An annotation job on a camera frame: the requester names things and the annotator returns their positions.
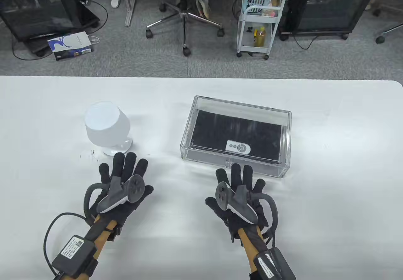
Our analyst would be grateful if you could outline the person's left hand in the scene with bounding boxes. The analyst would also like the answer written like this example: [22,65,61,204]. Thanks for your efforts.
[89,153,154,228]

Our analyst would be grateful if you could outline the person's right hand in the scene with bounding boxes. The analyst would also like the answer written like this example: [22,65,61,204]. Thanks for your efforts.
[205,163,269,231]

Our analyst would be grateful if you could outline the white desk lamp remote control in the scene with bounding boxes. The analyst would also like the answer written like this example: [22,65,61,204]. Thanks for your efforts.
[225,140,252,154]

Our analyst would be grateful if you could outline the white desk lamp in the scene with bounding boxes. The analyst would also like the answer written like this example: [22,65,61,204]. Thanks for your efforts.
[84,102,133,156]

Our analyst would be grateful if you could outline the clear acrylic drawer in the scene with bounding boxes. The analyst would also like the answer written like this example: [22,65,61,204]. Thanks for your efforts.
[180,95,292,178]

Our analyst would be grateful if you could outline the person's right forearm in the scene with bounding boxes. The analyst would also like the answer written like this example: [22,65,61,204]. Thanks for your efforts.
[236,225,274,280]

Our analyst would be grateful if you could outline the person's left forearm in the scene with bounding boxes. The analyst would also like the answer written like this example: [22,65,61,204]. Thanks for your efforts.
[61,214,122,280]

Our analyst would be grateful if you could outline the black drawer liner mat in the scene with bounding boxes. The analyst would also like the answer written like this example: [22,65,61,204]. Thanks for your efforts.
[190,109,283,162]

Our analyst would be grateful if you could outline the grey white hand controller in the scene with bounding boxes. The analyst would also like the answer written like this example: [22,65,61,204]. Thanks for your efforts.
[83,174,146,220]
[215,181,279,231]

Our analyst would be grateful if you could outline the white blue paper bag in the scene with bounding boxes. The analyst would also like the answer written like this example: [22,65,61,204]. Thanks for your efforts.
[47,31,100,61]

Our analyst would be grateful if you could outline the white rolling cart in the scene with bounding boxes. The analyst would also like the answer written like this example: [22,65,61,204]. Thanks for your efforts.
[236,0,290,60]

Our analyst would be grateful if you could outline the yellow bottle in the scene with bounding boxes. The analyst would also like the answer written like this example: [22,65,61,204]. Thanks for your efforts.
[254,26,266,48]

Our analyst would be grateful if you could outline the black office chair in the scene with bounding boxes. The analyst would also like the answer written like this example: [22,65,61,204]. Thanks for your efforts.
[139,0,225,57]

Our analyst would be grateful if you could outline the black glass cabinet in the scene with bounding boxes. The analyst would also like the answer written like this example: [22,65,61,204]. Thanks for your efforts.
[0,0,100,57]
[279,0,383,41]

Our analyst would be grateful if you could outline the grey chair base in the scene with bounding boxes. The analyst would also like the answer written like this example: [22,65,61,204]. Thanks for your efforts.
[375,23,403,44]

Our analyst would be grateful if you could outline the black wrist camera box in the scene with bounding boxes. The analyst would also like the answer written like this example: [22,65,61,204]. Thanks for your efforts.
[51,235,99,279]
[250,247,296,280]

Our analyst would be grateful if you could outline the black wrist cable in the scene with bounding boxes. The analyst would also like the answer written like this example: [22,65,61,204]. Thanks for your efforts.
[43,212,92,280]

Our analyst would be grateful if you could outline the black floor cable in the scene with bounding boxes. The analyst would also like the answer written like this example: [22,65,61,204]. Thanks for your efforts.
[11,0,109,60]
[291,34,315,50]

